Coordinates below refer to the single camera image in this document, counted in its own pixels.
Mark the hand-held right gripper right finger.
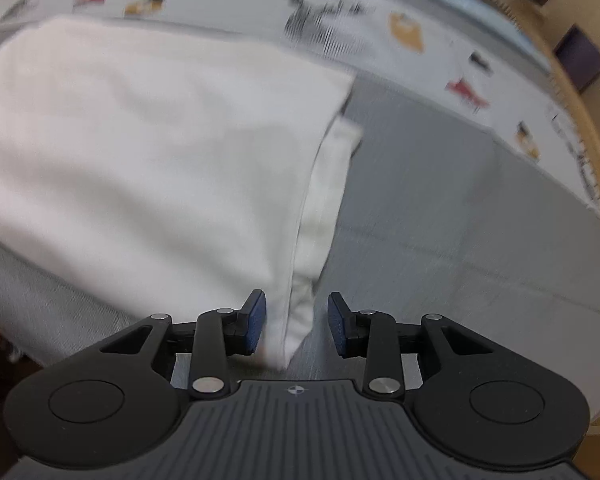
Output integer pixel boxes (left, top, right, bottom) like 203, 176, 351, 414
326, 291, 482, 401

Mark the purple box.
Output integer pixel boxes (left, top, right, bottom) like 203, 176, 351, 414
552, 24, 600, 94

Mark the white t-shirt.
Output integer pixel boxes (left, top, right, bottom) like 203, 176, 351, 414
0, 14, 365, 372

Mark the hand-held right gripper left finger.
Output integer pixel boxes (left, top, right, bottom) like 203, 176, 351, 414
100, 288, 268, 401

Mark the white patterned sheet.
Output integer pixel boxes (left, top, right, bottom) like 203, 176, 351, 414
425, 0, 600, 286

